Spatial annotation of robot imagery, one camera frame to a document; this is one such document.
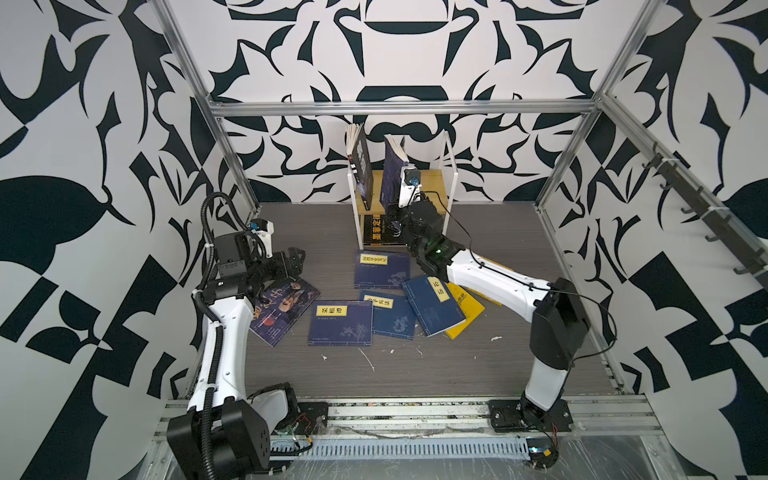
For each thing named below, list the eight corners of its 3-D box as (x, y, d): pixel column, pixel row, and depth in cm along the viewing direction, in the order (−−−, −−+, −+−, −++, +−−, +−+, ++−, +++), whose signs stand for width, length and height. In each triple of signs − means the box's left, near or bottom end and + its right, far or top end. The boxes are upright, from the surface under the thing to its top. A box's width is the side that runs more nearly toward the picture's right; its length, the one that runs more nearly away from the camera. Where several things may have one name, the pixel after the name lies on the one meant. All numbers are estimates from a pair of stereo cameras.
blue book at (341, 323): (307, 345, 87) (305, 342, 86) (314, 303, 96) (312, 300, 94) (372, 345, 88) (371, 342, 86) (373, 303, 96) (373, 300, 94)
